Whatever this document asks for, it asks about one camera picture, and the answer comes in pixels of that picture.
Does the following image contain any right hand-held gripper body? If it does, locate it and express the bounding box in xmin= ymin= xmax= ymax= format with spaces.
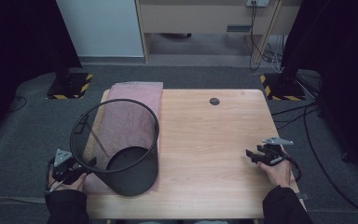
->
xmin=255 ymin=136 xmax=295 ymax=166

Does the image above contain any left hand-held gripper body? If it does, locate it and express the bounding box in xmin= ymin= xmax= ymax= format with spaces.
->
xmin=51 ymin=148 xmax=90 ymax=185

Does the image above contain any black mesh waste bin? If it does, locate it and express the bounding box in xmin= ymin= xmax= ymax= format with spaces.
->
xmin=69 ymin=98 xmax=160 ymax=198

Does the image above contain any person's left hand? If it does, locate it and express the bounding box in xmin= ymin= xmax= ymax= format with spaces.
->
xmin=48 ymin=173 xmax=88 ymax=192

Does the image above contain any person's right hand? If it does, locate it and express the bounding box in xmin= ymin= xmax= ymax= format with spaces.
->
xmin=256 ymin=155 xmax=293 ymax=189

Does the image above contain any black yellow-striped stand base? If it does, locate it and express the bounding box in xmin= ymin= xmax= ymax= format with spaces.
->
xmin=46 ymin=72 xmax=93 ymax=101
xmin=259 ymin=73 xmax=307 ymax=102

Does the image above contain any black curtain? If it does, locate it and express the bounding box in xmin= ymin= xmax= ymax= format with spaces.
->
xmin=281 ymin=0 xmax=358 ymax=188
xmin=0 ymin=0 xmax=83 ymax=147

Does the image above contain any beige wooden desk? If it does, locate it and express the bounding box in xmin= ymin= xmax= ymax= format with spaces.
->
xmin=134 ymin=0 xmax=302 ymax=64

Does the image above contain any white power strip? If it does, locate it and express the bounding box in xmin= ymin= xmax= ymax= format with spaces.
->
xmin=245 ymin=0 xmax=269 ymax=7

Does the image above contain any left hand-held gripper cable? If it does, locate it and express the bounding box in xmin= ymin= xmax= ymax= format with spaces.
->
xmin=44 ymin=157 xmax=58 ymax=196

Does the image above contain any hand-held gripper cable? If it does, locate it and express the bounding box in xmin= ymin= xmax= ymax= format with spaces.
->
xmin=286 ymin=154 xmax=303 ymax=183
xmin=44 ymin=157 xmax=58 ymax=196

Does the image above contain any right hand-held gripper cable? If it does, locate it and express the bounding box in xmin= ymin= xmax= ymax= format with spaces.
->
xmin=286 ymin=154 xmax=303 ymax=183

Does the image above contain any thin black floor cable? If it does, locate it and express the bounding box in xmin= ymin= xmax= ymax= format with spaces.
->
xmin=7 ymin=96 xmax=28 ymax=114

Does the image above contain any white cable bundle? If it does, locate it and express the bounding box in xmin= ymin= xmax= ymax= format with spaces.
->
xmin=262 ymin=35 xmax=284 ymax=74

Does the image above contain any black hanging cable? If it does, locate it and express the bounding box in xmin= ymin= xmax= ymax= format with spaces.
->
xmin=248 ymin=1 xmax=263 ymax=72

